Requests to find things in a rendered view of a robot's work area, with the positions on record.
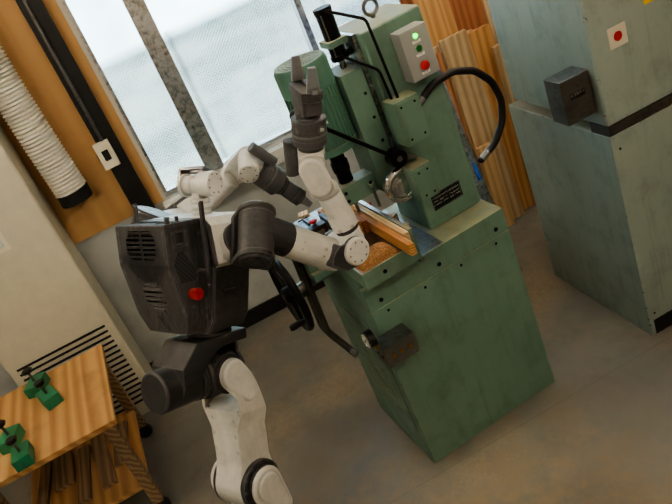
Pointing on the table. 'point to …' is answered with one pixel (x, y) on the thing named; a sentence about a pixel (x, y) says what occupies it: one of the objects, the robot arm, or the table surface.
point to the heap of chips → (377, 255)
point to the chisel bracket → (355, 191)
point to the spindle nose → (341, 169)
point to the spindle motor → (334, 106)
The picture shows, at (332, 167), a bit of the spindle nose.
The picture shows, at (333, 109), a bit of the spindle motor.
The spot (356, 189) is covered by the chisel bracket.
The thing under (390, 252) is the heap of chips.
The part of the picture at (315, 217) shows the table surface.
